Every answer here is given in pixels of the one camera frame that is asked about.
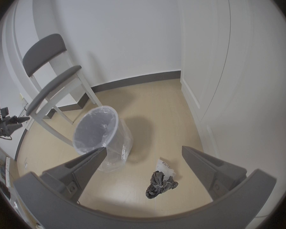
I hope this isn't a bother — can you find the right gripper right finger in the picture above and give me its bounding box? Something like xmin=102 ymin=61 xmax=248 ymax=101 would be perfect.
xmin=182 ymin=146 xmax=248 ymax=202

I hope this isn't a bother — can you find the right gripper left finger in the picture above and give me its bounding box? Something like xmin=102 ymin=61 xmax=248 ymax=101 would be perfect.
xmin=41 ymin=147 xmax=108 ymax=202

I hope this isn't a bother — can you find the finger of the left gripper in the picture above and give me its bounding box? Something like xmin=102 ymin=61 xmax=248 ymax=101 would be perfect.
xmin=9 ymin=116 xmax=31 ymax=124
xmin=3 ymin=124 xmax=23 ymax=138

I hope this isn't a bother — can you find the white printed wrapper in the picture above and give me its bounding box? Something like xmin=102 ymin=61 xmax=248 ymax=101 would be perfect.
xmin=157 ymin=158 xmax=177 ymax=179

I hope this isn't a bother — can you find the clear plastic bag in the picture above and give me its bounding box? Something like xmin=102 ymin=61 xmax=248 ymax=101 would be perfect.
xmin=72 ymin=105 xmax=134 ymax=173

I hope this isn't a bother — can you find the black plastic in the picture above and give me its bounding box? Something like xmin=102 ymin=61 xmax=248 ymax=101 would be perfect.
xmin=145 ymin=171 xmax=179 ymax=200

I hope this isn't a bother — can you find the white trash bin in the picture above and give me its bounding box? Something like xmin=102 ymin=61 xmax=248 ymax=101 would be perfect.
xmin=72 ymin=105 xmax=121 ymax=171

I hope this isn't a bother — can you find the grey and white chair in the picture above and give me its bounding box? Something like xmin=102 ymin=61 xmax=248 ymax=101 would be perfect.
xmin=22 ymin=34 xmax=97 ymax=147

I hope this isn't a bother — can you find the white wardrobe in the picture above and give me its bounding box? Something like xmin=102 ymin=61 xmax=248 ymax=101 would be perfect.
xmin=180 ymin=0 xmax=286 ymax=219

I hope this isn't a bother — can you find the white wall socket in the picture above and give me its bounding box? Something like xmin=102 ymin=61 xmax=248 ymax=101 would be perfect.
xmin=20 ymin=93 xmax=29 ymax=109

